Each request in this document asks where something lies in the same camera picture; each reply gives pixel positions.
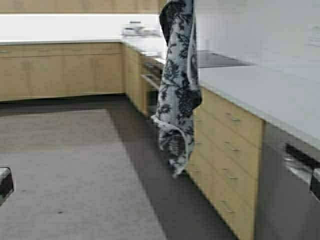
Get black white floral cloth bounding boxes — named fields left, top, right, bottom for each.
left=151, top=0, right=202, bottom=178

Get robot base left corner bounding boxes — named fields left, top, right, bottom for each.
left=0, top=167, right=15, bottom=206

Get built-in steel oven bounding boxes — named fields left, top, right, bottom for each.
left=140, top=51, right=165, bottom=118

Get black induction cooktop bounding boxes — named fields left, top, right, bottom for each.
left=197, top=50, right=255, bottom=68

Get dishes on far counter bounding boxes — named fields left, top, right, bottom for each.
left=120, top=21, right=161, bottom=37

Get stainless steel dishwasher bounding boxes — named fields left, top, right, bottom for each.
left=254, top=123, right=320, bottom=240

